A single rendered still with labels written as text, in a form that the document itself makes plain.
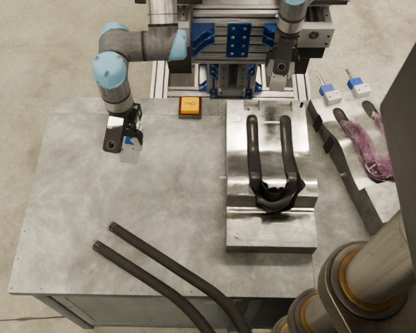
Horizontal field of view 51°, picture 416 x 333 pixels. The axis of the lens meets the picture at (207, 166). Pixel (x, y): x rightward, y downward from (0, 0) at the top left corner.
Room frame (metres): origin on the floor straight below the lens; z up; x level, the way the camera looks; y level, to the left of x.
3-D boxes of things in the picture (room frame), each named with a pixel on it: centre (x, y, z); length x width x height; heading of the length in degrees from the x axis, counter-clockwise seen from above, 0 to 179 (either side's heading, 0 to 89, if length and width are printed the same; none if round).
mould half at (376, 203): (0.73, -0.55, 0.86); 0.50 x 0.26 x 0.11; 16
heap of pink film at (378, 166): (0.74, -0.54, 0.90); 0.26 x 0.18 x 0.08; 16
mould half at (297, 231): (0.66, -0.19, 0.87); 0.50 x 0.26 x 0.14; 179
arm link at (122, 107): (0.70, 0.23, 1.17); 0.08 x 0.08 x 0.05
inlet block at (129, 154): (0.72, 0.23, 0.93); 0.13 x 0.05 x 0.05; 170
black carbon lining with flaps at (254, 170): (0.67, -0.20, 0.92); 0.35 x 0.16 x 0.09; 179
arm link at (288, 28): (0.98, -0.23, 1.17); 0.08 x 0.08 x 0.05
